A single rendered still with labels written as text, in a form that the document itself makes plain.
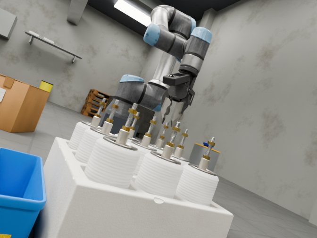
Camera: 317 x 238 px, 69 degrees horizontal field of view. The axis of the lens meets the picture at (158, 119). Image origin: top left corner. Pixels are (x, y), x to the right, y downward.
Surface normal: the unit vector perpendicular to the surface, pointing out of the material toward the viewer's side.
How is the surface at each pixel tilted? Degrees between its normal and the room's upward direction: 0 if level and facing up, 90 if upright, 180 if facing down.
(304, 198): 90
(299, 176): 90
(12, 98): 90
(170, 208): 90
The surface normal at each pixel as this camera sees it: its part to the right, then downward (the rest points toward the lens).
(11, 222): 0.46, 0.15
